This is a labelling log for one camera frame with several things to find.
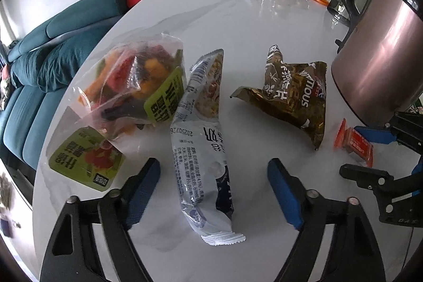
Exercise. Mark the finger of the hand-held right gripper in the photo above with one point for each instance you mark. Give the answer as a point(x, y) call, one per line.
point(363, 173)
point(373, 134)

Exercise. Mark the orange candy packet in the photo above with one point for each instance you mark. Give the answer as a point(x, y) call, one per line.
point(355, 143)

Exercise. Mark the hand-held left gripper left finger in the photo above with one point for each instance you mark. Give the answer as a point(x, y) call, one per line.
point(142, 189)

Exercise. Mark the silver snack packet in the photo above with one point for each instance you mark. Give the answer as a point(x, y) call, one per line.
point(198, 136)

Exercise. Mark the brown snack packet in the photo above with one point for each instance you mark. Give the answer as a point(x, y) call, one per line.
point(290, 93)

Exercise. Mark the patterned pillow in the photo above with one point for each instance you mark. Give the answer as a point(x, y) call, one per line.
point(5, 90)

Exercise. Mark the clear dried fruit packet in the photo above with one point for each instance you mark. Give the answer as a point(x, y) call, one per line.
point(138, 70)
point(86, 156)

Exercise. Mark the teal sofa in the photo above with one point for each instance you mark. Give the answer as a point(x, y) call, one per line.
point(39, 64)

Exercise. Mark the copper canister with black lid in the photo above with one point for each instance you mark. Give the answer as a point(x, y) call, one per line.
point(380, 70)

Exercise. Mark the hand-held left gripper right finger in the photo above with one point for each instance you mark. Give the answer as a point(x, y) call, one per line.
point(284, 192)

